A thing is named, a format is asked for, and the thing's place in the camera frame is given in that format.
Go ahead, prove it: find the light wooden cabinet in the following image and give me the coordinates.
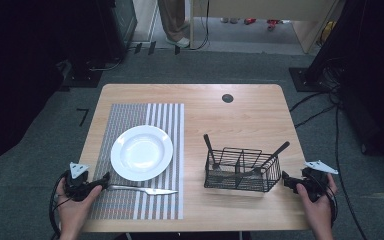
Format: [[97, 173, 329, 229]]
[[189, 0, 343, 55]]

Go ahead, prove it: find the person's right hand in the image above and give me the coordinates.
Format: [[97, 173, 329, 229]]
[[295, 173, 340, 231]]

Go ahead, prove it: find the black wire cutlery basket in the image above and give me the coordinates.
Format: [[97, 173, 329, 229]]
[[203, 146, 283, 194]]

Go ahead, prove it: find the person's left hand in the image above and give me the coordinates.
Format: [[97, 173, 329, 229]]
[[55, 176, 104, 234]]

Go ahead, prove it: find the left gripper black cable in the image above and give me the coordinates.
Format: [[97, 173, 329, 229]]
[[48, 170, 73, 240]]

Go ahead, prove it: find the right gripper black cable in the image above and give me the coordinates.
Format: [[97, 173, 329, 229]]
[[324, 184, 340, 228]]

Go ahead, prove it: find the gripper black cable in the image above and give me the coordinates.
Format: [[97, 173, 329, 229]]
[[324, 184, 340, 228], [48, 170, 73, 240]]

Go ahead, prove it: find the black hanging cable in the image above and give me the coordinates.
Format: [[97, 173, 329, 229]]
[[193, 0, 212, 51]]

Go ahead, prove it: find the silver table knife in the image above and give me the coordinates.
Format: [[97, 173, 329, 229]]
[[106, 184, 179, 196]]

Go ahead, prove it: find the striped woven placemat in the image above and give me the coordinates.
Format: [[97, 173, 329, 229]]
[[89, 102, 185, 221]]

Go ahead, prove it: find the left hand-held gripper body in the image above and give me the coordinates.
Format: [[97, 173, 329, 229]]
[[63, 161, 98, 203]]

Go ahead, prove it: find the black flat stand base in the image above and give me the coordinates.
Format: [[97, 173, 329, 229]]
[[61, 64, 105, 89]]

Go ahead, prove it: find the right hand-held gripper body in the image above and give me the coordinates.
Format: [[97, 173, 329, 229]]
[[298, 159, 339, 203]]

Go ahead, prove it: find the black floor cable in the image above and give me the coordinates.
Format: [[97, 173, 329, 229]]
[[288, 89, 369, 240]]

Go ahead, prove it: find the black-handled utensil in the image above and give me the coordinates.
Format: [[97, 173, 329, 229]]
[[246, 140, 291, 174], [202, 133, 222, 169]]

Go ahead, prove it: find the white round plate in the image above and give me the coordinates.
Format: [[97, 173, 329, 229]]
[[110, 124, 174, 183]]

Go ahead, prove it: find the yellow object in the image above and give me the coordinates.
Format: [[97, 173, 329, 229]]
[[319, 20, 337, 46]]

